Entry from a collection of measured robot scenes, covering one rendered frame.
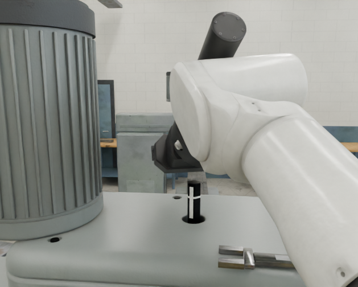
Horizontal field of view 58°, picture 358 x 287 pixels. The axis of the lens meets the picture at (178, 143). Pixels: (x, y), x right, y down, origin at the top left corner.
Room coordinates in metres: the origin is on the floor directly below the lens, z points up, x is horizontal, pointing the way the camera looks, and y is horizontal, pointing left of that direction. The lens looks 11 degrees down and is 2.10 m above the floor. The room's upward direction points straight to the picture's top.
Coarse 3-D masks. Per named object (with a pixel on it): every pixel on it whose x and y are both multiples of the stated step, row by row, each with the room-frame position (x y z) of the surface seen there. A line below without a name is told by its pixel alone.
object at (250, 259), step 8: (224, 248) 0.37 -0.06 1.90; (232, 248) 0.37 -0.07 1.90; (240, 248) 0.37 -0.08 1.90; (248, 248) 0.37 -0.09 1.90; (248, 256) 0.35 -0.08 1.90; (256, 256) 0.35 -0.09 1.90; (264, 256) 0.35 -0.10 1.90; (272, 256) 0.35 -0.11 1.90; (280, 256) 0.35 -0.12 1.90; (288, 256) 0.35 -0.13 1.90; (224, 264) 0.34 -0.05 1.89; (232, 264) 0.34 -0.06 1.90; (240, 264) 0.33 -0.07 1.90; (248, 264) 0.33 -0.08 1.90; (256, 264) 0.34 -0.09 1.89; (264, 264) 0.34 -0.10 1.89; (272, 264) 0.34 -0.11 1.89; (280, 264) 0.34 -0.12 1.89; (288, 264) 0.34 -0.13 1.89
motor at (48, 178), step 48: (0, 0) 0.40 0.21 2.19; (48, 0) 0.42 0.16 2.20; (0, 48) 0.40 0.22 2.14; (48, 48) 0.42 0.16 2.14; (0, 96) 0.40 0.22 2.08; (48, 96) 0.42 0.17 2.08; (96, 96) 0.50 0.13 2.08; (0, 144) 0.40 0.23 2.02; (48, 144) 0.42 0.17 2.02; (96, 144) 0.49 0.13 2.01; (0, 192) 0.40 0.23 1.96; (48, 192) 0.42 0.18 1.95; (96, 192) 0.49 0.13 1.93
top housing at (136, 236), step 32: (128, 192) 0.60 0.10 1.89; (96, 224) 0.45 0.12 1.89; (128, 224) 0.45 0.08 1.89; (160, 224) 0.45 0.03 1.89; (192, 224) 0.45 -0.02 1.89; (224, 224) 0.45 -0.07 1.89; (256, 224) 0.45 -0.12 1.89; (32, 256) 0.37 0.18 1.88; (64, 256) 0.37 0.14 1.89; (96, 256) 0.37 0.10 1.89; (128, 256) 0.37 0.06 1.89; (160, 256) 0.36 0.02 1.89; (192, 256) 0.36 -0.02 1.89; (224, 256) 0.36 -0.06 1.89
